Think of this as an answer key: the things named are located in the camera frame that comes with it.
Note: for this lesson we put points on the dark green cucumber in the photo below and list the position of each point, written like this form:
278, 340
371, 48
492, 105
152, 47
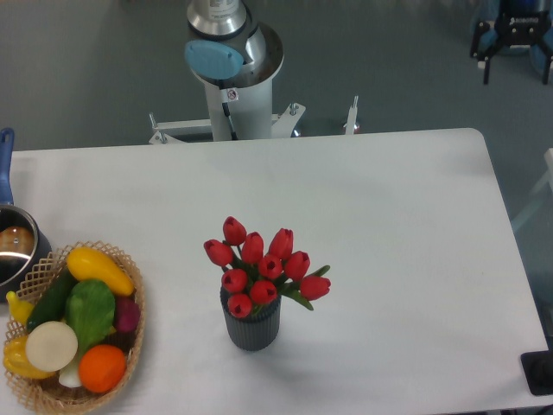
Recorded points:
51, 306

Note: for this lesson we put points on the dark grey ribbed vase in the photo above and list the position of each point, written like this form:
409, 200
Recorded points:
252, 333

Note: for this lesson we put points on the woven wicker basket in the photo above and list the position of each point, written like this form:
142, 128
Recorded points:
49, 396

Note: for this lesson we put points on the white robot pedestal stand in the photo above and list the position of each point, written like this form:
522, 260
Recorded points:
235, 114

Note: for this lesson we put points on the yellow bell pepper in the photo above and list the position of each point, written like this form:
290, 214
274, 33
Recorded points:
15, 360

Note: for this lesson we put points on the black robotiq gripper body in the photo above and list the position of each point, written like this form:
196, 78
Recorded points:
522, 23

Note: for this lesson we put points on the white round radish slice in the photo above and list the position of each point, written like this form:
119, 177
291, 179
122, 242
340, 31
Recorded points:
51, 346

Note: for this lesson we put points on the blue handled saucepan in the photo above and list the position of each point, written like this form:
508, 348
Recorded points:
23, 243

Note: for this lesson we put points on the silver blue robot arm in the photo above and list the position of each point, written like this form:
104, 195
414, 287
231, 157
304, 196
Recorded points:
228, 47

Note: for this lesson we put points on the purple red onion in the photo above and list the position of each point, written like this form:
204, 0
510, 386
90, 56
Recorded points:
127, 315

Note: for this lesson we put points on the black device at table edge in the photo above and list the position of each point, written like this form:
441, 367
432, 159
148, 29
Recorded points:
538, 372

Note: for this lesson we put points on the white frame at right edge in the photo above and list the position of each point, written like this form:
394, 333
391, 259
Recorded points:
538, 195

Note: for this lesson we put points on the white green leek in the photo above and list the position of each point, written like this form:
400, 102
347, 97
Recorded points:
69, 375

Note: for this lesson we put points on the blue plastic bag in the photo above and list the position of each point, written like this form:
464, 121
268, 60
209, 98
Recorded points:
489, 11

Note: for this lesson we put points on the red tulip bouquet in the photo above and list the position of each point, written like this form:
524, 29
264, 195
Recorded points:
255, 275

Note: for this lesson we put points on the orange fruit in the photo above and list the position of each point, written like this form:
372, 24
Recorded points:
101, 368

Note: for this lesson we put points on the yellow squash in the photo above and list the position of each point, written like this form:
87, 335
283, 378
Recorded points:
86, 263

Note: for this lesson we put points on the green lettuce leaf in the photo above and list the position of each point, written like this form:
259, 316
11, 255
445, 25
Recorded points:
90, 310

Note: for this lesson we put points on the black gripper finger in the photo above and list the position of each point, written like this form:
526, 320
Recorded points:
544, 60
485, 45

